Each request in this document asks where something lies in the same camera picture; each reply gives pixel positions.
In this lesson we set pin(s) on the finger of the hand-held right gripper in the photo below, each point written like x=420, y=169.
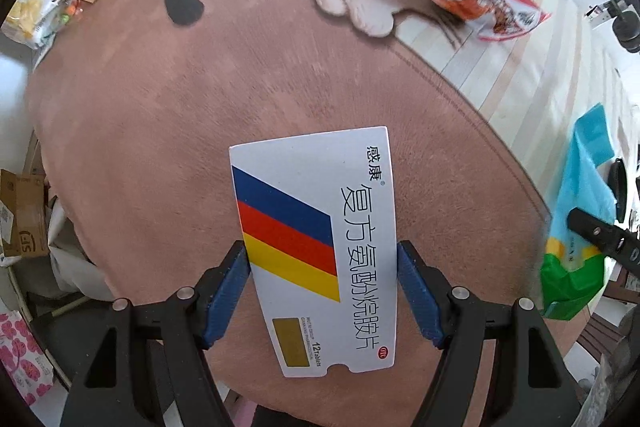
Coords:
x=600, y=232

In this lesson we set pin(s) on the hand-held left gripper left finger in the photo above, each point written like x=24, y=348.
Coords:
x=225, y=292

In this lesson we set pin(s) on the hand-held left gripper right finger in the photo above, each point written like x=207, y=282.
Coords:
x=420, y=297

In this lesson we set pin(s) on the green and blue plastic bag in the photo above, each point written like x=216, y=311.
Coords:
x=585, y=177

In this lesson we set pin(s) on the white striped medicine box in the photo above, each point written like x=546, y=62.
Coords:
x=350, y=217

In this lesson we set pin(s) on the black ashtray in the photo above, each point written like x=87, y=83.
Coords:
x=621, y=189

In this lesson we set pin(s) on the dark wooden chair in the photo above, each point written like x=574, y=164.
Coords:
x=602, y=332

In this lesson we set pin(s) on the white and brown cloth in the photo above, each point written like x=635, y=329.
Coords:
x=67, y=267

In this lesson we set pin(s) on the cat print table mat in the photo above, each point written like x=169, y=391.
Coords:
x=150, y=107

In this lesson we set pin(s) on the pink floral bag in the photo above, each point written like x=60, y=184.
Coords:
x=22, y=347

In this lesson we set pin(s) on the yellow chips bag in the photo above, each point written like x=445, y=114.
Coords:
x=30, y=12

